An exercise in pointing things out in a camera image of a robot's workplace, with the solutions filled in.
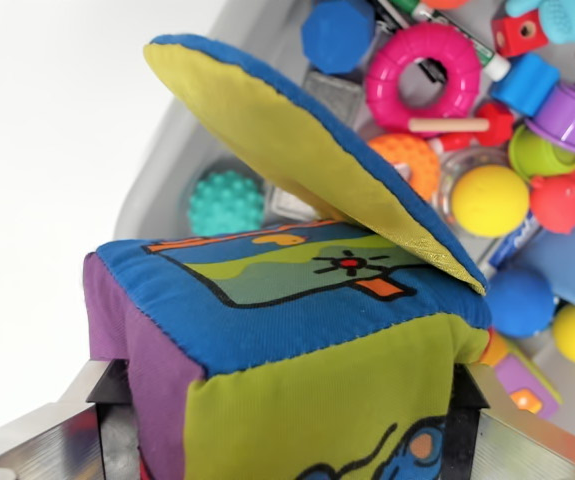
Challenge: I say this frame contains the orange bumpy rubber ring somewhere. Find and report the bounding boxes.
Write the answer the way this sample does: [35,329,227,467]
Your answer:
[366,133,442,202]

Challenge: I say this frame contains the red rubber animal toy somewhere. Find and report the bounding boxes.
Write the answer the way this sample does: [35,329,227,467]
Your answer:
[528,144,575,235]

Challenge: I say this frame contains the red white marker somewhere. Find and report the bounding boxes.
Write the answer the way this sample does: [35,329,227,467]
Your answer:
[427,131,474,154]

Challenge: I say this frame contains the black silver gripper right finger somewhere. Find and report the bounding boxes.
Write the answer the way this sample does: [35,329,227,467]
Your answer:
[440,363,575,480]

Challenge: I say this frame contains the grey plastic bin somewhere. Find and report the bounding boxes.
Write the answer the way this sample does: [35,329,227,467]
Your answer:
[113,0,575,454]

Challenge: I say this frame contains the blue whiteboard marker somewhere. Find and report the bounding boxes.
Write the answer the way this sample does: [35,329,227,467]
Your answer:
[478,208,544,282]

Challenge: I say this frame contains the green blue fabric flap cube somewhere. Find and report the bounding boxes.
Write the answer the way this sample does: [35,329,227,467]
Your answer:
[82,33,493,480]

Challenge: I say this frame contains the green whiteboard marker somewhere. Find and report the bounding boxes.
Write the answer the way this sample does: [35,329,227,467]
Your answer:
[390,0,512,83]

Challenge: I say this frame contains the purple plastic cup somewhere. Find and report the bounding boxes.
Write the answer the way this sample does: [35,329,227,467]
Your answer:
[527,82,575,155]

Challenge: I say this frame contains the wooden hammer with red head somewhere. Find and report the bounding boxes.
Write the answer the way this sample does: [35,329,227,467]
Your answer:
[408,101,517,148]

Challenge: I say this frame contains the blue foam ball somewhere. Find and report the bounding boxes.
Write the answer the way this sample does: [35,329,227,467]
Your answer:
[485,266,559,340]

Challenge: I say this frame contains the grey square sponge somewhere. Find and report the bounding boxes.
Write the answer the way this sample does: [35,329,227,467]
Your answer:
[302,68,364,127]

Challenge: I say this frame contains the green plastic cup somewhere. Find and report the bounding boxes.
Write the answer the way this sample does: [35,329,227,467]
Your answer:
[507,123,575,180]

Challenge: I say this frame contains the blue foam octagonal block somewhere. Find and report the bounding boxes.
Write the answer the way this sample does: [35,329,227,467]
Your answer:
[300,0,377,77]

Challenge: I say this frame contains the black silver gripper left finger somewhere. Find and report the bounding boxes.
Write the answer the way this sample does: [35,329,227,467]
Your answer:
[0,358,141,480]

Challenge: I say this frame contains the clear plastic rattle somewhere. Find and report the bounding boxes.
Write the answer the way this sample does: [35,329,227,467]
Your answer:
[433,146,514,227]

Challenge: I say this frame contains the teal bumpy rubber ball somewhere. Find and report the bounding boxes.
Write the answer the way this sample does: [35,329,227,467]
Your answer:
[186,169,267,237]

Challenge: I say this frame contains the pink plastic ring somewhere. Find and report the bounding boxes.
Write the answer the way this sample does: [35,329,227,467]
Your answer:
[364,23,483,134]

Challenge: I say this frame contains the blue wooden cylinder block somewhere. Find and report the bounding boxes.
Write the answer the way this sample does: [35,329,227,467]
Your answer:
[489,51,562,119]

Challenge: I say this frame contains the purple yellow fabric toy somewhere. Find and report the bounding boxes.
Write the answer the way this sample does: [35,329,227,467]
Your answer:
[480,331,564,420]

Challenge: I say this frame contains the red wooden block with hole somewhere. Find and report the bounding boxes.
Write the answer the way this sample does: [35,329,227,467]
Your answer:
[490,8,552,58]

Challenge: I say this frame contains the light blue rubber toy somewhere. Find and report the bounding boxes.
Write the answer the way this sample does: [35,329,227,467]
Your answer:
[504,0,575,47]

